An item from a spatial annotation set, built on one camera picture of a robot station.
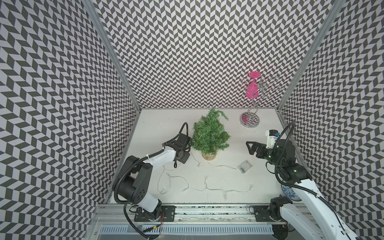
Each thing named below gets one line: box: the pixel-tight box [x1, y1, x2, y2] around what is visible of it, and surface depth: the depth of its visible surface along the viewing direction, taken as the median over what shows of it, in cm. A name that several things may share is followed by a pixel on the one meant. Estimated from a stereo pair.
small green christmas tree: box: [190, 108, 232, 161], surface depth 72 cm
